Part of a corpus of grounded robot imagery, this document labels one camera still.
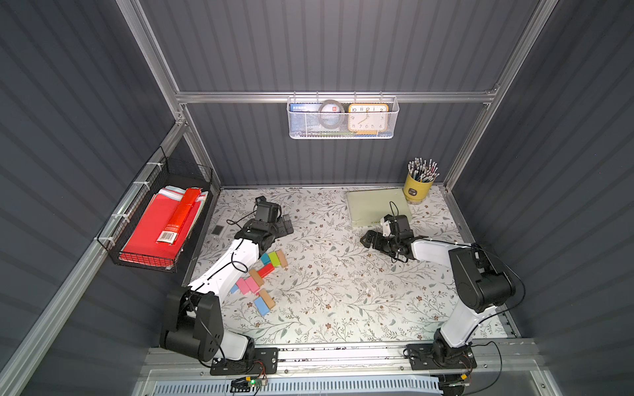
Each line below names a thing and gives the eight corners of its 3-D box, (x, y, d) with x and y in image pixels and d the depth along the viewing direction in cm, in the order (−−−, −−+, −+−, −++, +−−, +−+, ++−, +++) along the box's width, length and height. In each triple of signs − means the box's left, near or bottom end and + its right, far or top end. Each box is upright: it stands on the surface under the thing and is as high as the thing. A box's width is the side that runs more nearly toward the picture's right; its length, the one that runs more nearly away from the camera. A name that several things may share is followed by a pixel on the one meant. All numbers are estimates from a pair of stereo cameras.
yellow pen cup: (402, 206, 115) (414, 176, 100) (397, 188, 123) (407, 157, 108) (427, 206, 115) (442, 176, 100) (420, 188, 123) (434, 157, 108)
